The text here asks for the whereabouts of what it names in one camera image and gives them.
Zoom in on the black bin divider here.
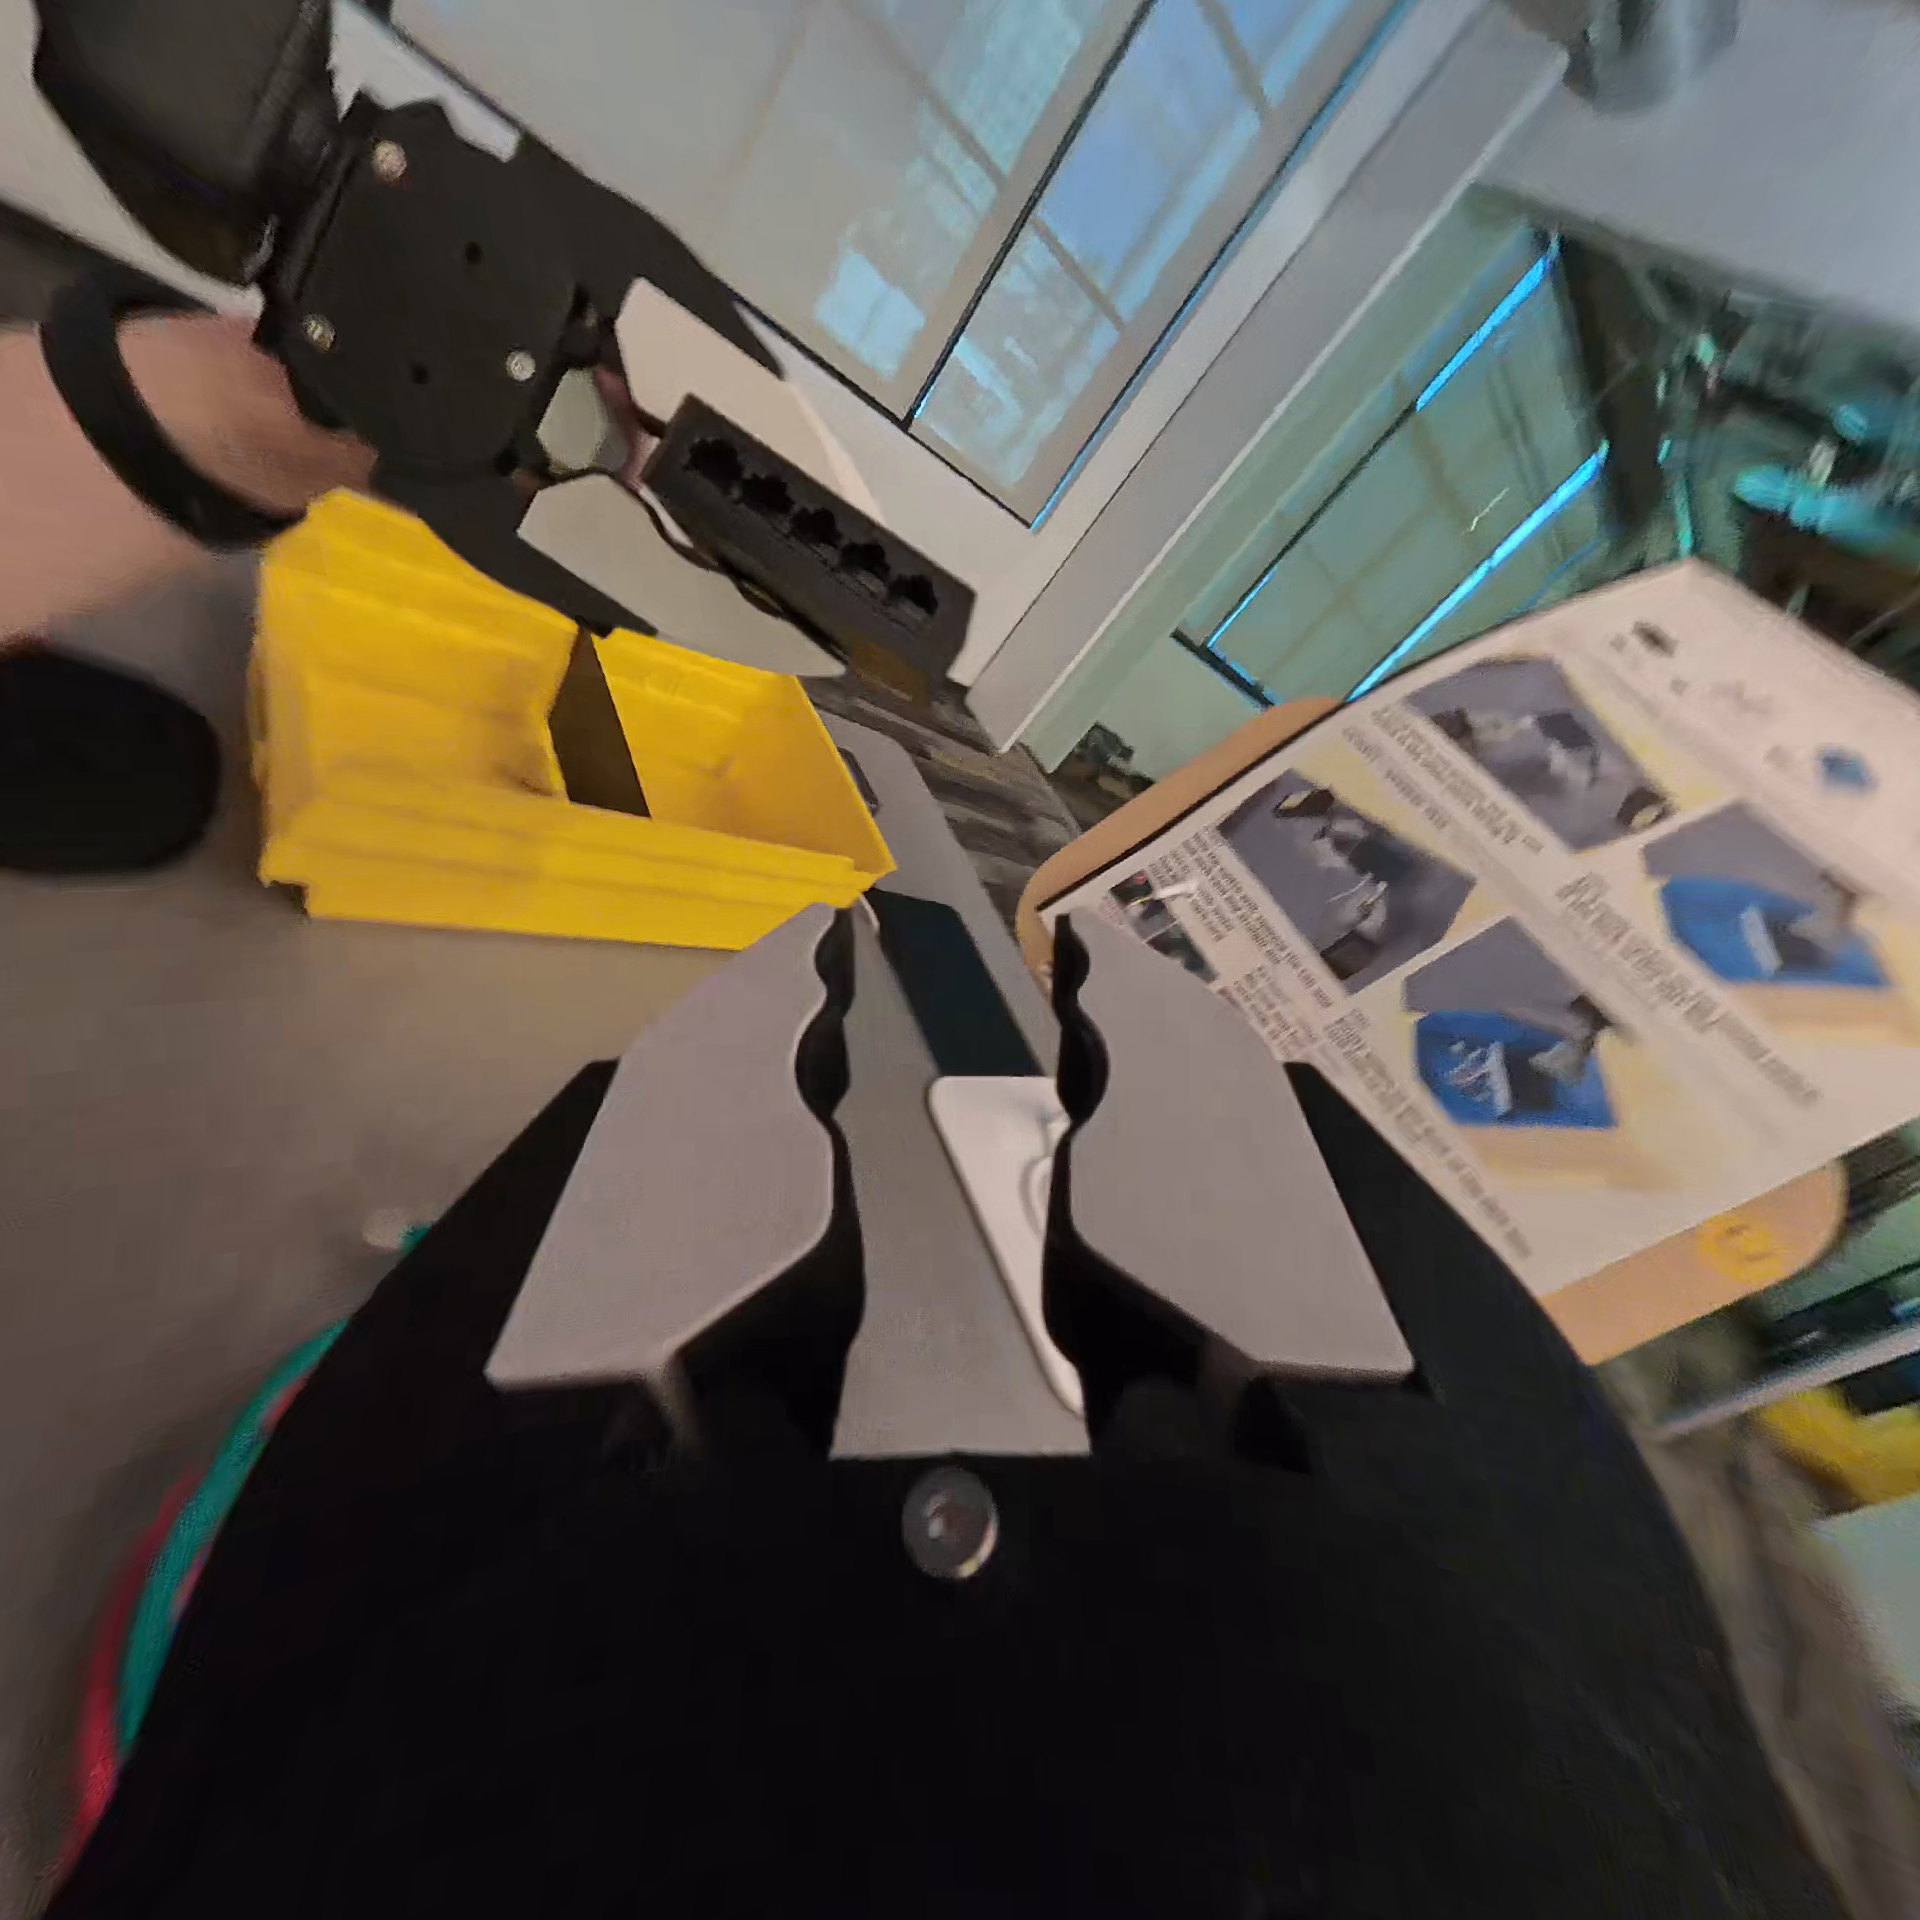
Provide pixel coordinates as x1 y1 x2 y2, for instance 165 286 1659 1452
547 620 654 821

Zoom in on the yellow bin with divider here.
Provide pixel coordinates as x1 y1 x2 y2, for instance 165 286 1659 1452
249 485 897 952

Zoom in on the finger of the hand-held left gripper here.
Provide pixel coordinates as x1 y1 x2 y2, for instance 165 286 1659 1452
516 478 849 678
601 276 785 442

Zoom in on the large window with blinds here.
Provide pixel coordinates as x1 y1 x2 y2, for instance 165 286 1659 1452
389 0 1421 530

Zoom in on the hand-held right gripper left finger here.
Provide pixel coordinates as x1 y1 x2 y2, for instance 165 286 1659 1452
483 903 870 1456

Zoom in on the white stand base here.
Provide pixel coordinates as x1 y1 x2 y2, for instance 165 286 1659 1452
926 1072 1091 1421

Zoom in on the red ethernet cable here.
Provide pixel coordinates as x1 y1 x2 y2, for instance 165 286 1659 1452
76 1463 213 1856

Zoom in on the printed instruction sheet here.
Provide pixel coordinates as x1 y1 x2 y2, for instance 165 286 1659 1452
1043 563 1920 1298

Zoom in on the black ethernet switch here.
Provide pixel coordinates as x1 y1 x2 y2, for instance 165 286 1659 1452
645 394 976 700

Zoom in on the green ethernet cable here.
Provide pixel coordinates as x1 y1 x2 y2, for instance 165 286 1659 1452
119 1314 349 1739

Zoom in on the person's left hand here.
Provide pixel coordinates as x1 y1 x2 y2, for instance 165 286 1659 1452
0 312 378 640

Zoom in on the black table mat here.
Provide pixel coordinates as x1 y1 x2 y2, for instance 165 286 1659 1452
870 887 1053 1081

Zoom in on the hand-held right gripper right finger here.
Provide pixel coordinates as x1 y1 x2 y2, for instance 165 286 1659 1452
1046 909 1418 1456

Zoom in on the black textured pad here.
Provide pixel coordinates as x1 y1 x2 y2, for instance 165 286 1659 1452
0 647 224 876

